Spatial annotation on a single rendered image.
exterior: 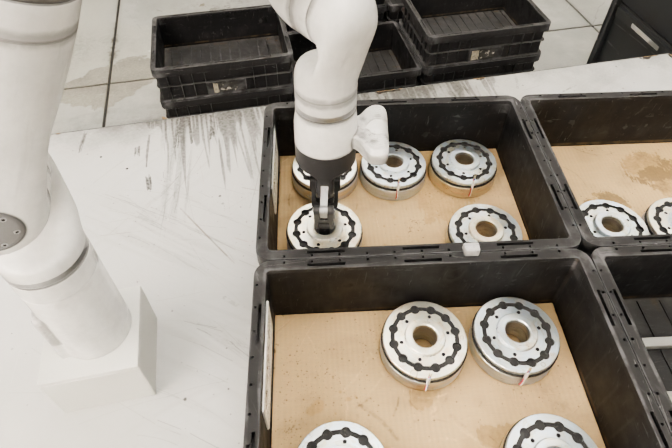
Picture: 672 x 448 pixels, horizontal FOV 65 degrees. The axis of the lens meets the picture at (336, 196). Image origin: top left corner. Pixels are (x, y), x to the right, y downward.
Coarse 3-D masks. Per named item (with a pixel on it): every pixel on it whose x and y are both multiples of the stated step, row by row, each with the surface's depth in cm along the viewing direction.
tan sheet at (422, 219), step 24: (288, 168) 87; (288, 192) 84; (360, 192) 84; (432, 192) 84; (504, 192) 84; (288, 216) 81; (360, 216) 81; (384, 216) 81; (408, 216) 81; (432, 216) 81; (384, 240) 77; (408, 240) 77; (432, 240) 77
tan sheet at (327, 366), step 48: (288, 336) 67; (336, 336) 67; (288, 384) 63; (336, 384) 63; (384, 384) 63; (480, 384) 63; (576, 384) 63; (288, 432) 60; (384, 432) 60; (432, 432) 60; (480, 432) 60
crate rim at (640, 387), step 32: (384, 256) 63; (416, 256) 63; (448, 256) 63; (480, 256) 63; (512, 256) 64; (544, 256) 63; (576, 256) 63; (256, 288) 60; (256, 320) 58; (608, 320) 58; (256, 352) 55; (256, 384) 53; (640, 384) 53; (256, 416) 51
